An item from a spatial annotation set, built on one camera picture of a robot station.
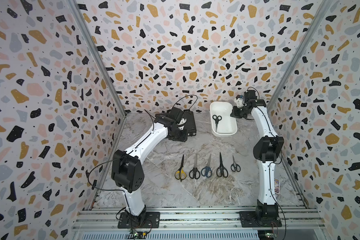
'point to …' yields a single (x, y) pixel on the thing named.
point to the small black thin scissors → (235, 166)
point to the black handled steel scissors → (195, 173)
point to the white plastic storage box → (227, 125)
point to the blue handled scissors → (207, 171)
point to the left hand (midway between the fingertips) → (186, 137)
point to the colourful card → (277, 185)
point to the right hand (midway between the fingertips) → (231, 113)
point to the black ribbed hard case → (191, 125)
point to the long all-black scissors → (222, 171)
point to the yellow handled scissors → (180, 174)
